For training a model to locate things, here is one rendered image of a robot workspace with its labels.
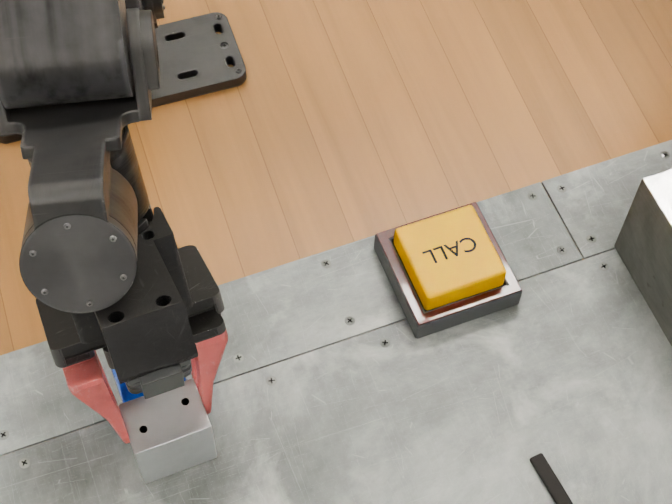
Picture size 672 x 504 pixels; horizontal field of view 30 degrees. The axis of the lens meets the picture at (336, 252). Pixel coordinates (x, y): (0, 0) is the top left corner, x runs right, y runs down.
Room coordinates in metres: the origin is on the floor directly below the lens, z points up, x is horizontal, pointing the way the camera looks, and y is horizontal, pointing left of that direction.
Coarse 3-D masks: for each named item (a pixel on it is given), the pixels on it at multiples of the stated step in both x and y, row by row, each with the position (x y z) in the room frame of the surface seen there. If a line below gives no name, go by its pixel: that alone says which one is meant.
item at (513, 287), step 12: (468, 204) 0.49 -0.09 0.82; (432, 216) 0.48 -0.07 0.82; (480, 216) 0.48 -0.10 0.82; (396, 228) 0.47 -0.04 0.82; (384, 240) 0.46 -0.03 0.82; (492, 240) 0.46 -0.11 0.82; (384, 252) 0.45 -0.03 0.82; (396, 264) 0.44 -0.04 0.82; (504, 264) 0.44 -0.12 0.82; (396, 276) 0.43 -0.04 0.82; (408, 288) 0.42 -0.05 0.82; (504, 288) 0.42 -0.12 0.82; (516, 288) 0.42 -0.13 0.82; (408, 300) 0.41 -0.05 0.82; (468, 300) 0.41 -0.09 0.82; (480, 300) 0.41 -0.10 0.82; (492, 300) 0.41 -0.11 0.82; (420, 312) 0.40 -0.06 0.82; (432, 312) 0.40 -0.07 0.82; (444, 312) 0.40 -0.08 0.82; (456, 312) 0.40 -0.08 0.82; (420, 324) 0.39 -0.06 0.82
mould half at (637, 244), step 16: (656, 176) 0.47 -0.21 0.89; (640, 192) 0.47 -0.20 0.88; (656, 192) 0.46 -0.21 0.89; (640, 208) 0.46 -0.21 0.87; (656, 208) 0.45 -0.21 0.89; (624, 224) 0.47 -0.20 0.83; (640, 224) 0.46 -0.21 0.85; (656, 224) 0.45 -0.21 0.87; (624, 240) 0.47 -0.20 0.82; (640, 240) 0.45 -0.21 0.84; (656, 240) 0.44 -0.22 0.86; (624, 256) 0.46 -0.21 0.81; (640, 256) 0.45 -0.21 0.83; (656, 256) 0.44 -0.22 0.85; (640, 272) 0.44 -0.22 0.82; (656, 272) 0.43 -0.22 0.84; (640, 288) 0.44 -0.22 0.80; (656, 288) 0.42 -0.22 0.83; (656, 304) 0.42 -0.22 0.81
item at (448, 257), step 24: (456, 216) 0.47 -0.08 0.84; (408, 240) 0.45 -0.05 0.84; (432, 240) 0.45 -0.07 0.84; (456, 240) 0.45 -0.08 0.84; (480, 240) 0.45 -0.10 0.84; (408, 264) 0.43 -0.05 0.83; (432, 264) 0.43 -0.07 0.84; (456, 264) 0.43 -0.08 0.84; (480, 264) 0.43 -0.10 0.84; (432, 288) 0.41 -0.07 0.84; (456, 288) 0.41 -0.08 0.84; (480, 288) 0.42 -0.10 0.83
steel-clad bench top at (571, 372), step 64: (512, 192) 0.52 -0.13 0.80; (576, 192) 0.52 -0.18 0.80; (320, 256) 0.45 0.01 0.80; (512, 256) 0.46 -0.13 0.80; (576, 256) 0.46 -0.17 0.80; (256, 320) 0.40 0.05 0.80; (320, 320) 0.40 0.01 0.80; (384, 320) 0.40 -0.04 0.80; (512, 320) 0.41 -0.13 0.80; (576, 320) 0.41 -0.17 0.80; (640, 320) 0.41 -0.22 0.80; (0, 384) 0.34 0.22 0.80; (64, 384) 0.35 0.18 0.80; (256, 384) 0.35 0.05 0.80; (320, 384) 0.35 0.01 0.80; (384, 384) 0.36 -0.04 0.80; (448, 384) 0.36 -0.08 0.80; (512, 384) 0.36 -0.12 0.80; (576, 384) 0.36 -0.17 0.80; (640, 384) 0.36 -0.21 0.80; (0, 448) 0.30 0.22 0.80; (64, 448) 0.30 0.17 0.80; (128, 448) 0.30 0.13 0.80; (256, 448) 0.31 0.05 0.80; (320, 448) 0.31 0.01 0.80; (384, 448) 0.31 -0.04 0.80; (448, 448) 0.31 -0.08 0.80; (512, 448) 0.31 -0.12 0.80; (576, 448) 0.31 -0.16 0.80; (640, 448) 0.32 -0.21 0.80
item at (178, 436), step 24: (120, 384) 0.33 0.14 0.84; (192, 384) 0.33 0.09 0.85; (120, 408) 0.31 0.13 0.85; (144, 408) 0.31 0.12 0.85; (168, 408) 0.31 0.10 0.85; (192, 408) 0.31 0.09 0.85; (144, 432) 0.30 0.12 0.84; (168, 432) 0.29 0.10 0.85; (192, 432) 0.29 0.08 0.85; (144, 456) 0.28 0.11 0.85; (168, 456) 0.29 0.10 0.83; (192, 456) 0.29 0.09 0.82; (216, 456) 0.30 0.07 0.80; (144, 480) 0.28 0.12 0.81
